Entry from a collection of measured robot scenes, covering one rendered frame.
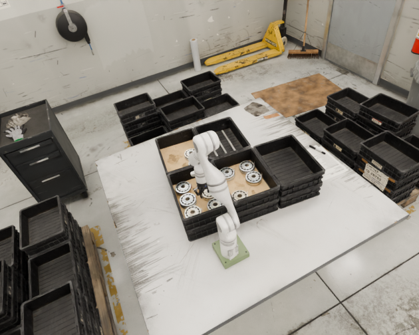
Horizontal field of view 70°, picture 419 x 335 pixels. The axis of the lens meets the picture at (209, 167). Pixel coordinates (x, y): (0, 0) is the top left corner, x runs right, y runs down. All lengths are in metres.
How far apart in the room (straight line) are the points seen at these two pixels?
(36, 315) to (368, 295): 2.20
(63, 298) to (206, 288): 0.95
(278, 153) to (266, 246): 0.67
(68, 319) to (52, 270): 0.50
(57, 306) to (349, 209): 1.89
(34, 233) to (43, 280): 0.38
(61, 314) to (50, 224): 0.76
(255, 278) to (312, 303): 0.82
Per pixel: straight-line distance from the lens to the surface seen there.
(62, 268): 2.49
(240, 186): 1.91
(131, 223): 2.05
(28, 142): 2.91
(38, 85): 4.90
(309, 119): 3.41
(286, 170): 2.02
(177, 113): 3.25
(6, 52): 4.76
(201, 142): 1.29
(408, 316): 2.61
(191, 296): 1.71
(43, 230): 2.63
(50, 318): 2.21
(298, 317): 2.41
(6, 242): 2.92
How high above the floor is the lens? 2.26
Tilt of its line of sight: 44 degrees down
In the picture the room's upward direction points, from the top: 9 degrees counter-clockwise
